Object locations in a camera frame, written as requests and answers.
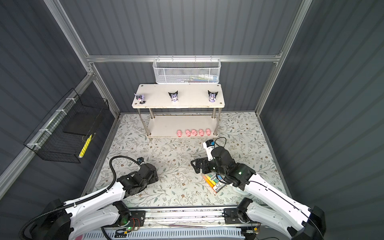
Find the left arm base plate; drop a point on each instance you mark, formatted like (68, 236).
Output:
(132, 219)

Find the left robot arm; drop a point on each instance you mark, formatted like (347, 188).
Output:
(71, 219)

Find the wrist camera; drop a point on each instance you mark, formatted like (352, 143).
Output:
(140, 161)
(209, 145)

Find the pink pig toy top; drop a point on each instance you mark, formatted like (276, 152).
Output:
(208, 131)

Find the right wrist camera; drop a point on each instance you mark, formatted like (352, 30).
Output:
(209, 145)

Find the white two-tier shelf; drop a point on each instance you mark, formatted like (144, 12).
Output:
(191, 97)

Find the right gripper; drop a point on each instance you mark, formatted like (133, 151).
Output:
(204, 161)

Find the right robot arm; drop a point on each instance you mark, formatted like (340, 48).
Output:
(291, 218)

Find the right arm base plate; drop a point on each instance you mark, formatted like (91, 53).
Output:
(231, 217)

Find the yellow marker in basket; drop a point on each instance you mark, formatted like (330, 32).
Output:
(85, 147)

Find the white mesh wall basket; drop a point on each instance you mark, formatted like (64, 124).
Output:
(168, 72)

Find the black purple toy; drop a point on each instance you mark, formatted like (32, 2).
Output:
(212, 96)

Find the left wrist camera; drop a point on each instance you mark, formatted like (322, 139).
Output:
(140, 161)

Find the black purple toy figure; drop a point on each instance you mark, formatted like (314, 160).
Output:
(174, 96)

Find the white vented cable duct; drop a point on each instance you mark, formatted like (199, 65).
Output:
(220, 233)

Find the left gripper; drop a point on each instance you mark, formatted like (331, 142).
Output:
(155, 178)

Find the pack of coloured markers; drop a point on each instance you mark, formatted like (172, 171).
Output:
(213, 182)

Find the pens in white basket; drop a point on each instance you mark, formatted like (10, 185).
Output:
(204, 78)

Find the black wire wall basket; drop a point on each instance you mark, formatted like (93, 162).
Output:
(63, 136)

